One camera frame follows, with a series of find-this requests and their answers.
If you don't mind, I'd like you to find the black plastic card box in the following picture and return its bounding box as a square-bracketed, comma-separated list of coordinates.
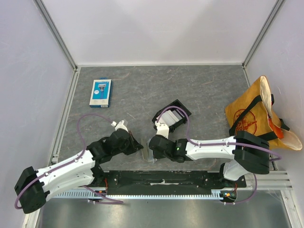
[152, 99, 192, 133]

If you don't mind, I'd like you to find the grey card holder wallet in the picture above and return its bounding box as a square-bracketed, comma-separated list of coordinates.
[142, 139, 150, 157]

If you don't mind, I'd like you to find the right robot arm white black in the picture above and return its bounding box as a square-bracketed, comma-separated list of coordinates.
[147, 131, 270, 187]

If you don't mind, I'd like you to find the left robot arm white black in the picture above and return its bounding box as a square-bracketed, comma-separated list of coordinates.
[14, 129, 143, 214]

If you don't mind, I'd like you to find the white card stack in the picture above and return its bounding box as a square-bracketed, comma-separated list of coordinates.
[159, 110, 183, 127]

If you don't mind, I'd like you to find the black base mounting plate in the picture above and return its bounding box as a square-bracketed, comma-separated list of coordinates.
[89, 171, 247, 196]

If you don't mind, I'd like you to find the blue razor package box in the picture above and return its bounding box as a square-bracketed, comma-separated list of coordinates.
[89, 79, 113, 108]

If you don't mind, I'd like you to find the yellow tote bag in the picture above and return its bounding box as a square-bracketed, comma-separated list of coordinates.
[225, 76, 303, 151]

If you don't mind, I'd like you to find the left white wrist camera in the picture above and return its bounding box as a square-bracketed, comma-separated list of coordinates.
[111, 120, 129, 132]

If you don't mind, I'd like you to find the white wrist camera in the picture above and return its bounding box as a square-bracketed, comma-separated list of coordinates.
[111, 120, 129, 132]
[155, 121, 170, 139]

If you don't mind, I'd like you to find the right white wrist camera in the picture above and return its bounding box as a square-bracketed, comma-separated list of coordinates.
[155, 121, 170, 139]

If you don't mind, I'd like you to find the grey slotted cable duct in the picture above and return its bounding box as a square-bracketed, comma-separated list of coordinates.
[53, 189, 236, 200]

